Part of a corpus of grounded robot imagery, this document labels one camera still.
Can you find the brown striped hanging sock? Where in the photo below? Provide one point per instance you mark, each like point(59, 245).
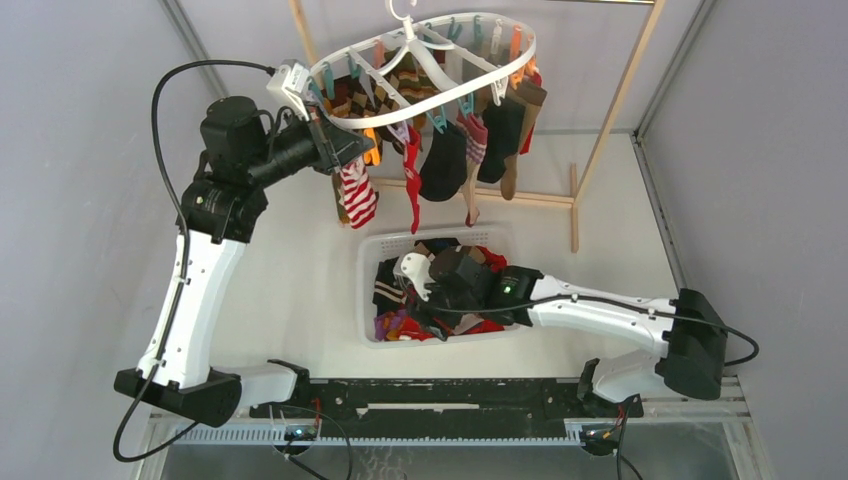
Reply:
point(411, 81)

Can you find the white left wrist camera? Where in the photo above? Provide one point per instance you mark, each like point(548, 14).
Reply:
point(288, 85)

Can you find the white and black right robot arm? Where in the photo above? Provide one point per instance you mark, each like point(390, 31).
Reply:
point(680, 342)

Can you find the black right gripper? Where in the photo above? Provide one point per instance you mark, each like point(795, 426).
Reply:
point(433, 296)

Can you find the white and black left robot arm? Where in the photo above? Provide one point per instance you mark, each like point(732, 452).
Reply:
point(218, 213)

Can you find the black hanging sock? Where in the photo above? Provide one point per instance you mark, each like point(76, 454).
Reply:
point(444, 170)

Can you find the orange clothespin clip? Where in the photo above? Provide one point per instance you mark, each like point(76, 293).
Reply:
point(373, 156)

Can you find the olive and orange sock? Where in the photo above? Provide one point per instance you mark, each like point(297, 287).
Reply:
point(337, 186)

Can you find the argyle brown hanging sock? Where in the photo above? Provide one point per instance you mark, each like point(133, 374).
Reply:
point(349, 97)

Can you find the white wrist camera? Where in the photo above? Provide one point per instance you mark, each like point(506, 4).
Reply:
point(413, 268)
point(288, 85)

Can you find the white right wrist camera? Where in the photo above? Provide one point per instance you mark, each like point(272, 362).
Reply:
point(413, 268)

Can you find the red santa hanging sock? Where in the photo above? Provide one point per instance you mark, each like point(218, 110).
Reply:
point(413, 181)

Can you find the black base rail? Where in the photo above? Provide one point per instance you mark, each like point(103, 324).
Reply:
point(498, 409)

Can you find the black sock in basket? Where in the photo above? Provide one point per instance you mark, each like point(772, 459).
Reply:
point(388, 295)

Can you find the red white striped sock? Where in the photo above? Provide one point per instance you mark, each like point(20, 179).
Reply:
point(358, 196)

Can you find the white round clip hanger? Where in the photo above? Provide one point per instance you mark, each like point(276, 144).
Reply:
point(475, 59)

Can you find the purple orange sock in basket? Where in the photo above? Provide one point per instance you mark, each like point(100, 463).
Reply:
point(398, 326)

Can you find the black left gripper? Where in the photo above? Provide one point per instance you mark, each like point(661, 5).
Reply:
point(333, 146)

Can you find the purple striped tan hanging sock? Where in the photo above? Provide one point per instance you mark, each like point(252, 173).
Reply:
point(476, 144)

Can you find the red santa sock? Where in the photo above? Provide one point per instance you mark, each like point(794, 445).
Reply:
point(413, 181)
point(468, 324)

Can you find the white plastic laundry basket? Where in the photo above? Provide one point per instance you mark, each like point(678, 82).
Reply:
point(495, 240)

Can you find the wooden drying rack frame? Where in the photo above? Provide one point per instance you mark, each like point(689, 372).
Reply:
point(514, 129)

